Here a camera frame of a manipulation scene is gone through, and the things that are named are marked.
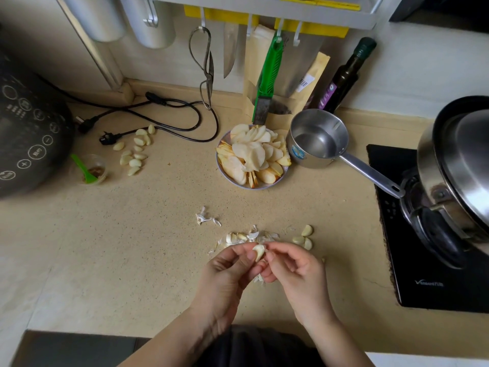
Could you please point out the person's right hand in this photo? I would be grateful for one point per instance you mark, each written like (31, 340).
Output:
(301, 282)

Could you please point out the person's left hand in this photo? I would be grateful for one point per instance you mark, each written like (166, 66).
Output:
(216, 286)

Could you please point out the person's right thumb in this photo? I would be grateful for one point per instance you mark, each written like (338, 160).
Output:
(276, 261)

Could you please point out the person's left thumb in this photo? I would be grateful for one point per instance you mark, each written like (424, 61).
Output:
(243, 263)

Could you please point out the half-peeled garlic clove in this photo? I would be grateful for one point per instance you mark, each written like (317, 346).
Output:
(259, 251)

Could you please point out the person's left forearm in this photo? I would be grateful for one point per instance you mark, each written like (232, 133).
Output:
(172, 342)

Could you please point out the person's right forearm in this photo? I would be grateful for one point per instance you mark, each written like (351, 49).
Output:
(338, 345)

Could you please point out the unpeeled garlic clove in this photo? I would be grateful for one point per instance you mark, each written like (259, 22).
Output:
(230, 238)
(242, 236)

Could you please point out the pile of garlic skins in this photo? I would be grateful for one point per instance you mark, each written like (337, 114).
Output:
(254, 236)

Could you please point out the peeled garlic clove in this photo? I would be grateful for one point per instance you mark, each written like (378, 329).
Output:
(308, 244)
(298, 240)
(306, 230)

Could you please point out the garlic skin scrap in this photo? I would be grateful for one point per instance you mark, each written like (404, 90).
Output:
(203, 217)

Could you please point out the plate with blue rim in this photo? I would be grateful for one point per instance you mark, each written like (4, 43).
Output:
(229, 179)

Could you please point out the person's dark clothing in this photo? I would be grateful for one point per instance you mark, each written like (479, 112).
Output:
(259, 347)

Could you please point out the pile of apple slices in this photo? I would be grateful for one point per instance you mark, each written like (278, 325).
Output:
(248, 154)

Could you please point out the small steel saucepan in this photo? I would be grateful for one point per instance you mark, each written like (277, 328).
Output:
(317, 141)

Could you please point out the black induction cooker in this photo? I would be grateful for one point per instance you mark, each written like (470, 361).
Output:
(424, 282)

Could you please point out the group of peeled garlic cloves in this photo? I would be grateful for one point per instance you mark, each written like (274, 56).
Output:
(133, 156)

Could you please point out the small clear plastic cup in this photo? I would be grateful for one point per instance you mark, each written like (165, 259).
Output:
(98, 173)

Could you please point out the green plastic spoon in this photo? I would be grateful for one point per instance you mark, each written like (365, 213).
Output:
(82, 168)

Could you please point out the dark glass oil bottle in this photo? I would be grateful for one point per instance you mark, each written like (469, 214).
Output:
(345, 78)

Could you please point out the metal kitchen scissors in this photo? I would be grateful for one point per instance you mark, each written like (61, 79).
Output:
(208, 68)

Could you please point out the steel cleaver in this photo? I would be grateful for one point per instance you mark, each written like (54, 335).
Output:
(301, 64)

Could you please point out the brown paper bag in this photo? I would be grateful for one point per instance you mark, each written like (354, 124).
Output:
(253, 57)

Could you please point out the steel kitchen knife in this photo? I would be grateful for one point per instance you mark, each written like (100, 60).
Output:
(230, 49)

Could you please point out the steel pot lid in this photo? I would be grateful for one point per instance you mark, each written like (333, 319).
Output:
(470, 156)

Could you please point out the metal cylinder holder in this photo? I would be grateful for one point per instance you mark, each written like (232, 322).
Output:
(97, 15)
(152, 26)

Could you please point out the black rice cooker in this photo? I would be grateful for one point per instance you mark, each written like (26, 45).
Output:
(26, 129)

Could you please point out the white metal wall rack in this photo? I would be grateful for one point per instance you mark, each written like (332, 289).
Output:
(267, 9)

